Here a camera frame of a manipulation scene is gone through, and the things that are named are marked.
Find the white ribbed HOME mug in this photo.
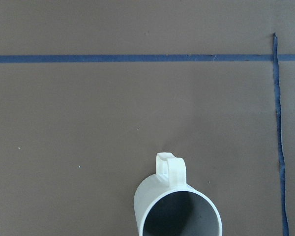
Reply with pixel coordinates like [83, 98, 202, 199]
[134, 152, 223, 236]

